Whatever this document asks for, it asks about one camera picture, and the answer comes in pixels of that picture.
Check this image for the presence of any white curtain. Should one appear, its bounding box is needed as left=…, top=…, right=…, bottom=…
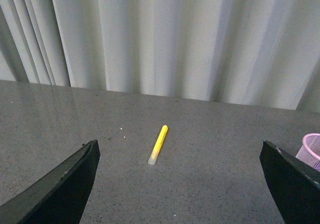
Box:
left=0, top=0, right=320, bottom=112

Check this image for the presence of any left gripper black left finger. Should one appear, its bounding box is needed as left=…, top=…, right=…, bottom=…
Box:
left=0, top=140, right=100, bottom=224

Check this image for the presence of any pink mesh cup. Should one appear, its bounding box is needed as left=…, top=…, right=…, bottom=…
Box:
left=295, top=133, right=320, bottom=172

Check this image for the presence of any yellow highlighter pen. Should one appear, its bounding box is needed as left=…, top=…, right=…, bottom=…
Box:
left=148, top=125, right=169, bottom=166

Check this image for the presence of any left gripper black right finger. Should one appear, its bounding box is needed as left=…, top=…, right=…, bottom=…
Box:
left=259, top=140, right=320, bottom=224

